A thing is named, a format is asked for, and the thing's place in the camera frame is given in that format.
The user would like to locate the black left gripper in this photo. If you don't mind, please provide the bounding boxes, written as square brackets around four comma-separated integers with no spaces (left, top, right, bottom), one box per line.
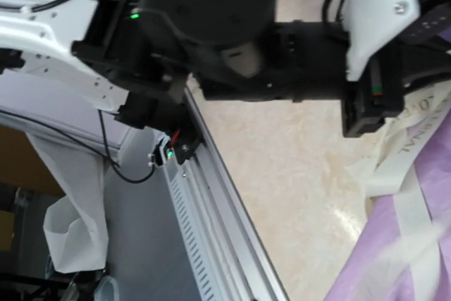
[342,0,450,137]

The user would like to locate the cream printed ribbon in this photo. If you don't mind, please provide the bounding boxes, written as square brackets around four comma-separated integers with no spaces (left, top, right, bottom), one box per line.
[365,82,450,285]

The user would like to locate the purple wrapping paper sheet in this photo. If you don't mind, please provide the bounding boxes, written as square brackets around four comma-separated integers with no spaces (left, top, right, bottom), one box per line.
[325,116,450,300]

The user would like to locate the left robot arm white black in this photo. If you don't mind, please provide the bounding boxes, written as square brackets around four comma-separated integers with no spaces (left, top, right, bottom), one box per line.
[1,0,450,137]

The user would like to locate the front aluminium rail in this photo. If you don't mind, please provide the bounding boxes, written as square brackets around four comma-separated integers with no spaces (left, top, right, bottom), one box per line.
[162,89,288,300]

